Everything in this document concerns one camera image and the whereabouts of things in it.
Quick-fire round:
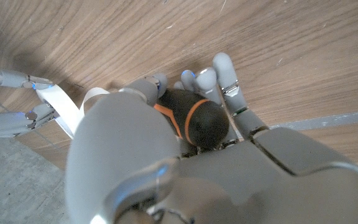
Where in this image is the black orange screwdriver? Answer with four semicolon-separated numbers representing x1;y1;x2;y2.
153;88;230;150

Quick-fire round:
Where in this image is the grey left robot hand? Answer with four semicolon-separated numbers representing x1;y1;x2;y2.
63;52;358;224

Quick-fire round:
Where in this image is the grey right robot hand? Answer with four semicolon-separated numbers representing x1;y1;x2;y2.
0;68;57;139

